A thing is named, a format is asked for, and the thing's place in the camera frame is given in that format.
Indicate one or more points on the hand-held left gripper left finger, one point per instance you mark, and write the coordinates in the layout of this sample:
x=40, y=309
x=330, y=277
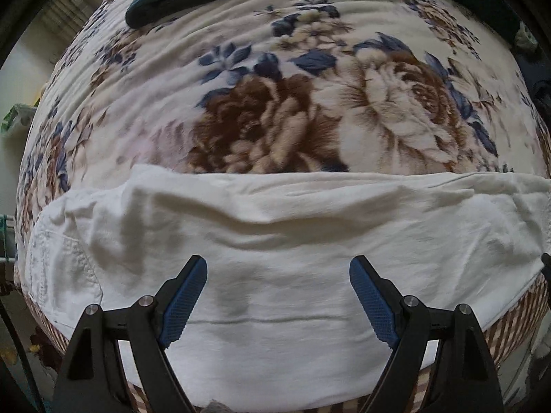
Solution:
x=183, y=305

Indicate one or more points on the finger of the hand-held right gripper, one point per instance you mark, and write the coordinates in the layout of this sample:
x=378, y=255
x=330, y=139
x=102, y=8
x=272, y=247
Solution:
x=546, y=269

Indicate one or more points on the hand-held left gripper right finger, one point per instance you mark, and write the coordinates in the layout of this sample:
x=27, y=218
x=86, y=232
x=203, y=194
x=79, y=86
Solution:
x=373, y=305

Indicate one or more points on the white pants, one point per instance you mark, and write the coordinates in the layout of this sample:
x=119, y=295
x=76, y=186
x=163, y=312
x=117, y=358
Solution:
x=275, y=258

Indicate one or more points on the dark blue cloth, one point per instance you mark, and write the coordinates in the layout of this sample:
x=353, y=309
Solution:
x=538, y=81

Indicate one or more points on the floral plush blanket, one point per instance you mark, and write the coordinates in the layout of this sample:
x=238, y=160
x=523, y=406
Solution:
x=267, y=107

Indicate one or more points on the grey fur trim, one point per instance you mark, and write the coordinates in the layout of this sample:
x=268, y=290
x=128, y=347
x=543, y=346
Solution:
x=526, y=36

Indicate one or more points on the green and white bag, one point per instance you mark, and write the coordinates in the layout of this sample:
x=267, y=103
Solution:
x=13, y=118

